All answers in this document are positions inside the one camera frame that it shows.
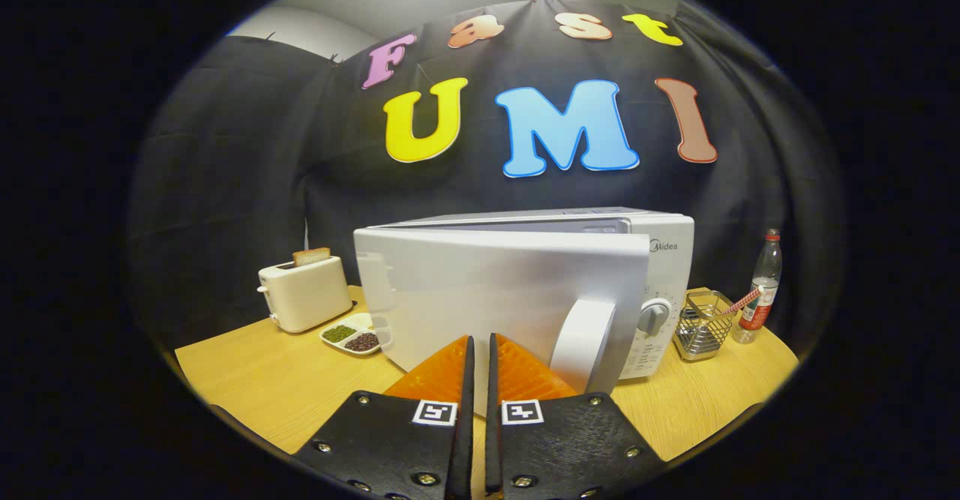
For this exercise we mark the toast slice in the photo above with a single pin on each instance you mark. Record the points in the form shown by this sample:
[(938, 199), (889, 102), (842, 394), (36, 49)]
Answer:
[(311, 256)]

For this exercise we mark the red white striped straw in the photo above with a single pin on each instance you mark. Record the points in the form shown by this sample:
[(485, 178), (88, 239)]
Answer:
[(742, 300)]

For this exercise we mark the clear plastic bottle red label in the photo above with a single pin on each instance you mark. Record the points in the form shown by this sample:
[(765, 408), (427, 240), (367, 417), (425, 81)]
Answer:
[(761, 297)]

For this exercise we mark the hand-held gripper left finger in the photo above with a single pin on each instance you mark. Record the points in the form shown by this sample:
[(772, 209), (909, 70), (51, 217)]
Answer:
[(465, 425)]

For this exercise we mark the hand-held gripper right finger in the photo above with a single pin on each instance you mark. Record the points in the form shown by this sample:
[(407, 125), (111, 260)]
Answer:
[(493, 425)]

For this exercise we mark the white divided dish with beans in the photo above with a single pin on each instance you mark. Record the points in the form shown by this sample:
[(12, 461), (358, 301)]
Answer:
[(351, 335)]

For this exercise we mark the white toaster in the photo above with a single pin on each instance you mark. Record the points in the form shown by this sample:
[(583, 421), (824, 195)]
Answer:
[(307, 294)]

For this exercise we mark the white microwave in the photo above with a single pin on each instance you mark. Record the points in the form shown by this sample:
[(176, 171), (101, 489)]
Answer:
[(487, 290)]

